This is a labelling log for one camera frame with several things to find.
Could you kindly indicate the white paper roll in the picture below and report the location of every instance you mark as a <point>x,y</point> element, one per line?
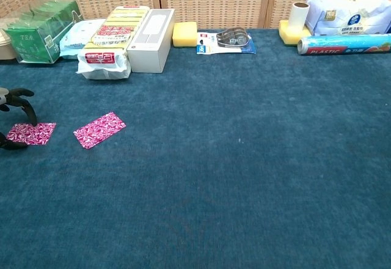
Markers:
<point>297,16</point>

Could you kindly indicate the white power strip box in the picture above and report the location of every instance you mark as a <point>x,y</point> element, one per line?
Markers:
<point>146,55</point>

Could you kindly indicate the green tea bag box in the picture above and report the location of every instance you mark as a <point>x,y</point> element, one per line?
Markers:
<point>33,39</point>

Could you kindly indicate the correction tape blister pack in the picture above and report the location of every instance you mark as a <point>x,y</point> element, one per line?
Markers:
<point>214,44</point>

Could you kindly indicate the white blue tissue pack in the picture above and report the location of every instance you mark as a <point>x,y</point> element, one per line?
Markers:
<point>351,15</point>

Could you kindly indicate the beige lunch box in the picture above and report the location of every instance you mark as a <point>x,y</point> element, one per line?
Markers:
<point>6,50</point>

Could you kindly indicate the pink patterned sachet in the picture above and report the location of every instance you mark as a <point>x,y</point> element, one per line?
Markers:
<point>99,131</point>
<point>33,134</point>

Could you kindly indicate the blue plastic wrap roll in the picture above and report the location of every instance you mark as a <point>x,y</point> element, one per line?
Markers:
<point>345,44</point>

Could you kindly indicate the yellow green sponge multipack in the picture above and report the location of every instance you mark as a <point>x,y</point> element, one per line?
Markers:
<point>113,33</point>

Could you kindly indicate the light blue wet wipes pack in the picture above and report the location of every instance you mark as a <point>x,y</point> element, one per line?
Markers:
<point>76,36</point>

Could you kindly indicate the dark blue felt table mat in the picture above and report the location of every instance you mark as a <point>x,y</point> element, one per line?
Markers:
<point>229,159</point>

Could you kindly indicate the yellow sponge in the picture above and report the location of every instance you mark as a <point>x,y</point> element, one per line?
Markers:
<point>184,35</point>
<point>290,38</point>

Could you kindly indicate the wooden woven folding screen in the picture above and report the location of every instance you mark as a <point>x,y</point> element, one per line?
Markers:
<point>214,0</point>

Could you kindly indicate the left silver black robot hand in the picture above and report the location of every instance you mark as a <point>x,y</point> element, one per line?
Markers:
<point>18,93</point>

